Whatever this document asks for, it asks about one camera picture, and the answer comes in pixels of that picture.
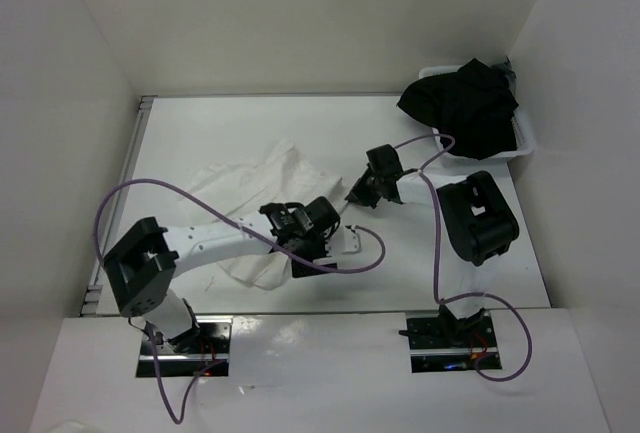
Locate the black skirt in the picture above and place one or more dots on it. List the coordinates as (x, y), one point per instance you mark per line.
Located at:
(471, 108)

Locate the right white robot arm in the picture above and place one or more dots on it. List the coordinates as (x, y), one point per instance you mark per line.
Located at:
(471, 212)

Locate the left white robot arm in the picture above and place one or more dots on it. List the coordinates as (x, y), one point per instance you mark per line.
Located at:
(142, 264)

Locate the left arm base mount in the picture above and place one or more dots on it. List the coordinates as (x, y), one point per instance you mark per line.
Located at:
(208, 352)

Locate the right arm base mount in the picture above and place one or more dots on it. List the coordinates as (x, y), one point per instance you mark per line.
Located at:
(439, 342)

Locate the white plastic basket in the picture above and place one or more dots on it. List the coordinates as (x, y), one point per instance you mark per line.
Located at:
(521, 122)

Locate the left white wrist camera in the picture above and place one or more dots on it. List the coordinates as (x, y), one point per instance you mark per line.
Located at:
(345, 241)

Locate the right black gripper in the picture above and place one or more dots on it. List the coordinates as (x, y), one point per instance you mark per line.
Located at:
(358, 193)

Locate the white skirt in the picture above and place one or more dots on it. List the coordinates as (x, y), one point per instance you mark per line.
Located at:
(284, 175)

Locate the grey garment in basket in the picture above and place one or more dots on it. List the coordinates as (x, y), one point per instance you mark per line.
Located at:
(506, 69)

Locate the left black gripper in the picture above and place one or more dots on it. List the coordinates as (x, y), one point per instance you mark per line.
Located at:
(321, 250)

